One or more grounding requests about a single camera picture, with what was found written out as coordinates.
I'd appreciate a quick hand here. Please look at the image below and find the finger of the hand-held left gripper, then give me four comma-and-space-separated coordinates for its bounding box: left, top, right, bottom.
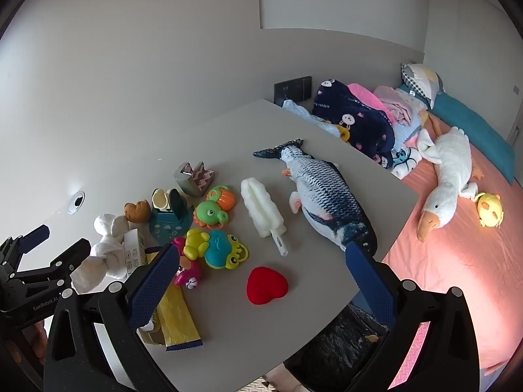
0, 224, 50, 271
12, 238, 91, 291

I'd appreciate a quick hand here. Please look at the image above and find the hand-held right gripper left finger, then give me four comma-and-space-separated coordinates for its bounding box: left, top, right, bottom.
43, 244, 181, 392

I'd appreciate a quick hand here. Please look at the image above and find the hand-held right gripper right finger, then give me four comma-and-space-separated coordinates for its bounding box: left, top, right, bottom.
344, 242, 480, 392

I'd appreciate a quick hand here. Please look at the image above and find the pink plastic toy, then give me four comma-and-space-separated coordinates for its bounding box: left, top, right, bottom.
171, 237, 203, 290

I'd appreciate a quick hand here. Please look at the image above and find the blue grey fish plush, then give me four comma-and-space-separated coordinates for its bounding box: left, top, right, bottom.
252, 139, 377, 259

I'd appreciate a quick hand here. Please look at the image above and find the yellow wrapper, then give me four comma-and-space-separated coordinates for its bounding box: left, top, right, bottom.
157, 284, 204, 351

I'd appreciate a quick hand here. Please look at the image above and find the white cardboard box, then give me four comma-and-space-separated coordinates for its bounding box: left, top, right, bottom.
124, 230, 148, 280

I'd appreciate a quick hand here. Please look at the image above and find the teal plastic toy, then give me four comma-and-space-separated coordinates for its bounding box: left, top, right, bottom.
148, 188, 194, 241

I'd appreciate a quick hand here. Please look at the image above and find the black plastic bag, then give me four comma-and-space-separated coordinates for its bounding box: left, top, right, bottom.
284, 304, 389, 390

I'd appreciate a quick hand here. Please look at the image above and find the yellow and blue frog toy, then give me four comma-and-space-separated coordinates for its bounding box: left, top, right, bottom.
182, 229, 248, 270

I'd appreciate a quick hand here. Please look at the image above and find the pink foam floor mat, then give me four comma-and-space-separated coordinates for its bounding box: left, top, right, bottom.
386, 320, 431, 390

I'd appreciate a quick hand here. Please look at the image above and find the brown bread toy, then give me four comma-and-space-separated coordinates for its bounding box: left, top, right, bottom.
124, 200, 152, 224

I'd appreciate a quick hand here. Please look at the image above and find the cream plastic cup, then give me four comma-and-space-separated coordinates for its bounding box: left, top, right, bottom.
152, 188, 171, 211

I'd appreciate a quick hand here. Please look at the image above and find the green and orange plastic toy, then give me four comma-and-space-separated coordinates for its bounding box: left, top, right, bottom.
193, 185, 236, 229

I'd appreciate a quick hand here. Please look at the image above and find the pink bed sheet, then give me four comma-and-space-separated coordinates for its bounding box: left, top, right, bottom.
382, 110, 523, 376

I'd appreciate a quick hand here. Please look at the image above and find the red heart cushion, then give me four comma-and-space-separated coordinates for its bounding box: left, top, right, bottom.
247, 266, 289, 305

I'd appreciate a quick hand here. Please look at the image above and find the grey holder with patterned tape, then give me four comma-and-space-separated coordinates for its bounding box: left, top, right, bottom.
174, 162, 216, 197

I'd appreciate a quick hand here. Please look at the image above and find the white sponge brush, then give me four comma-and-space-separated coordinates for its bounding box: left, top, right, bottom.
240, 177, 289, 257

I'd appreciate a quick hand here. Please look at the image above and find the white cartoon printed cloth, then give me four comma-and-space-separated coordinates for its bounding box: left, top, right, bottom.
390, 131, 426, 179

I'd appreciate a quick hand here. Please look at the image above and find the yellow chick plush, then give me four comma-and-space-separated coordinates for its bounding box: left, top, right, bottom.
476, 192, 504, 228

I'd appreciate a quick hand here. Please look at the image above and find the white goose plush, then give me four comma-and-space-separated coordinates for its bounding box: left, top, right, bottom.
416, 126, 485, 241

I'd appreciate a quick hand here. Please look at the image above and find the light blue quilt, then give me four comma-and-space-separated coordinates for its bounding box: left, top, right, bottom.
394, 120, 422, 150

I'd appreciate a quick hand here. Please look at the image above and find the navy printed blanket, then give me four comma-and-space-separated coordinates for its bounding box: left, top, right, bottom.
312, 78, 396, 168

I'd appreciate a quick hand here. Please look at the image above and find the light blue blanket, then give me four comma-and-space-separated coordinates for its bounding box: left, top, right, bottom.
282, 99, 342, 137

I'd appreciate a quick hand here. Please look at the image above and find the pale pink cloth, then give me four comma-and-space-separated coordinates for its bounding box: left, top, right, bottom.
374, 86, 428, 125

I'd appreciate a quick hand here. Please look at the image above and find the teal pillow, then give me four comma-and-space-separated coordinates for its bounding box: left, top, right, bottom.
398, 84, 516, 184

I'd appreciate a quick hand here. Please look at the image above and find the pink fleece blanket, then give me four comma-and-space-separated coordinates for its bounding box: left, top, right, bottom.
347, 84, 397, 125

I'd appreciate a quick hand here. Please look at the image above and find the patchwork pillow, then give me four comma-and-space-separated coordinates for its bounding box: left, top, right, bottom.
400, 63, 446, 109

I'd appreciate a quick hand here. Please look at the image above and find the round metal wall fitting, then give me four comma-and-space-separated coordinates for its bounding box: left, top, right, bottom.
67, 191, 86, 214

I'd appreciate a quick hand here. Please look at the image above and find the black wall panel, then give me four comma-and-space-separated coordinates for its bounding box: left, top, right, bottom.
274, 76, 313, 106

